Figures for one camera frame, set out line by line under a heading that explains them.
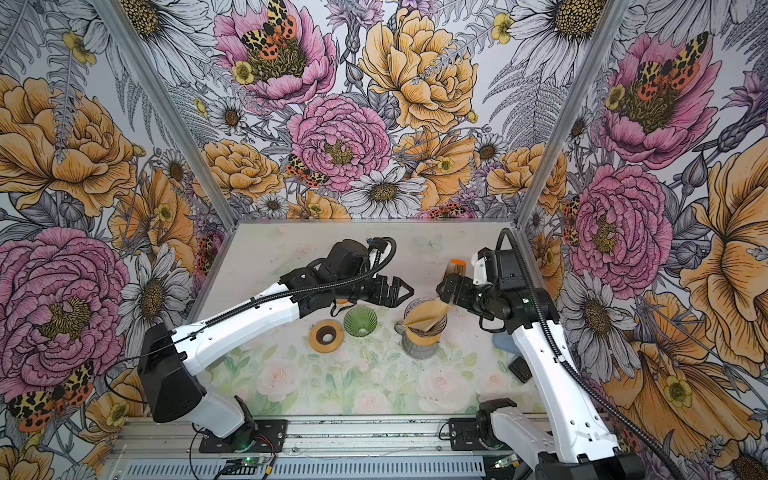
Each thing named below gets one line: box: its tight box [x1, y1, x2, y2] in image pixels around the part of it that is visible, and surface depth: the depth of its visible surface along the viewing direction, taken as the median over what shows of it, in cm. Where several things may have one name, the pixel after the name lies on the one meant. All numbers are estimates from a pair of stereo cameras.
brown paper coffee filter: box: [404, 298, 450, 332], surface depth 78 cm
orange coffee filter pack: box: [445, 258, 467, 278], surface depth 99 cm
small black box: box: [508, 356, 533, 384], surface depth 85 cm
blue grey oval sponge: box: [492, 333, 519, 355], surface depth 91 cm
